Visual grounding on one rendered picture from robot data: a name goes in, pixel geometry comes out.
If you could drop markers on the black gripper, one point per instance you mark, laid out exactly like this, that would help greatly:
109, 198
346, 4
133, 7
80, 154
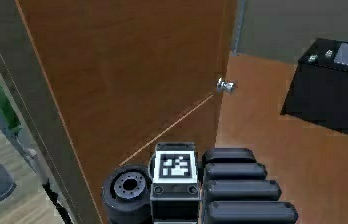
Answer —
127, 193

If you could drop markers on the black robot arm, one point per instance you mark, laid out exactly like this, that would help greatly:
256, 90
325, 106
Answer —
225, 186

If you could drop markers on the brown wooden room door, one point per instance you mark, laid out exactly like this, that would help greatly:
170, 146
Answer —
125, 76

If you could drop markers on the green house plant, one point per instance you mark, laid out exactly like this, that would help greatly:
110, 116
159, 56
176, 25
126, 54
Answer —
2, 103

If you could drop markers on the black cabinet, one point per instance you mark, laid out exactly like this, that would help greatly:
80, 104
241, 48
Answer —
328, 93

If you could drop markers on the small pale green object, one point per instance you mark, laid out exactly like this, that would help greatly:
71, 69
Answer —
312, 58
329, 53

